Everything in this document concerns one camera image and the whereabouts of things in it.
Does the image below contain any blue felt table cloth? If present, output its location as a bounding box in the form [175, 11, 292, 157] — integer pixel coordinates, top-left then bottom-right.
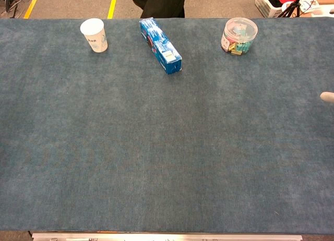
[0, 17, 334, 235]

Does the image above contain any blue cookie box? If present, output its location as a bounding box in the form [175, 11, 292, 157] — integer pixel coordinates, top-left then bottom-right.
[139, 17, 183, 75]

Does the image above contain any clear jar of binder clips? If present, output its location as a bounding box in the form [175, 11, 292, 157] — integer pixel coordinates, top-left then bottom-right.
[221, 17, 259, 56]

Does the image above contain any white paper cup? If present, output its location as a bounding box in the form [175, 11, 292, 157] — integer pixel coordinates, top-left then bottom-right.
[79, 18, 109, 53]

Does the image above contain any person in black trousers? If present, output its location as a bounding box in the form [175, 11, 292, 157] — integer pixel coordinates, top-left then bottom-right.
[129, 0, 187, 19]

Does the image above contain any yellow floor tape strip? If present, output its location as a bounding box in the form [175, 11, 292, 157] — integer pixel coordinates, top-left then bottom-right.
[107, 0, 118, 19]
[23, 0, 42, 19]

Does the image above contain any white plastic laundry basket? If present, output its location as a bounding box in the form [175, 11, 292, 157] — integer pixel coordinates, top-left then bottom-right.
[254, 0, 301, 19]

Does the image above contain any black tripod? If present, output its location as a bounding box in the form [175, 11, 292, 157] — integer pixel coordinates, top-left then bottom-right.
[279, 0, 306, 18]

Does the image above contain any white blue printed package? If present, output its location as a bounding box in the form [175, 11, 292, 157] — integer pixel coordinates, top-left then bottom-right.
[297, 0, 321, 13]

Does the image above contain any black cables bundle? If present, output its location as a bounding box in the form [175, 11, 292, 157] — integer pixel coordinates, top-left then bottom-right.
[0, 0, 34, 18]

